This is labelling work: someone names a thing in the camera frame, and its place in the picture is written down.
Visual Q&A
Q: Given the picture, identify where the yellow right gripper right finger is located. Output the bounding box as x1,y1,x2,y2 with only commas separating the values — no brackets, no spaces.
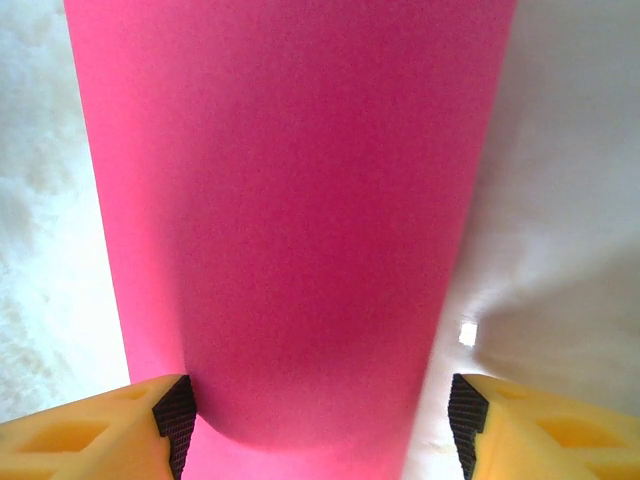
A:
448,372,640,480

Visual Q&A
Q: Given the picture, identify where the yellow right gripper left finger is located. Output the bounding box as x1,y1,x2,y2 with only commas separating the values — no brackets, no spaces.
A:
0,373,197,480

